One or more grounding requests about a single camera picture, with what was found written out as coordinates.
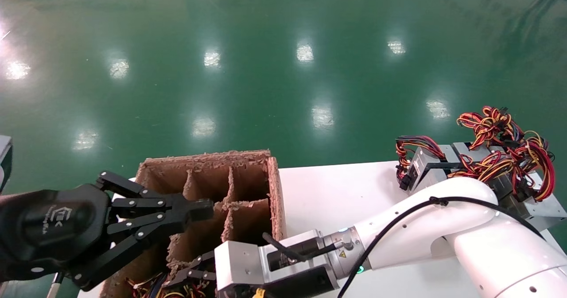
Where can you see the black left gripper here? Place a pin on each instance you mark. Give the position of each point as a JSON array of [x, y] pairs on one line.
[[48, 231]]

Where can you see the silver camera mount bracket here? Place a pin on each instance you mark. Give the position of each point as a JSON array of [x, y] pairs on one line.
[[319, 245]]

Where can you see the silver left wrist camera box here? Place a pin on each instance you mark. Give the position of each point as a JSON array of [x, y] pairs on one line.
[[4, 160]]

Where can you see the white pipe rack cart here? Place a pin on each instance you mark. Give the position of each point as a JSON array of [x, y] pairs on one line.
[[55, 284]]

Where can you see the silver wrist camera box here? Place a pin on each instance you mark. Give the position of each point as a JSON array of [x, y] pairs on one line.
[[239, 267], [4, 160]]

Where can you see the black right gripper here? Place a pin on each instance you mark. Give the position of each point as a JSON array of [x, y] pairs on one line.
[[301, 284]]

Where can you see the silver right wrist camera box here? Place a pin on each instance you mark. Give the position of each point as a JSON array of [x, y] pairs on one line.
[[239, 267]]

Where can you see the brown cardboard divider box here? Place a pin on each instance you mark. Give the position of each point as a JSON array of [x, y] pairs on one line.
[[277, 191]]

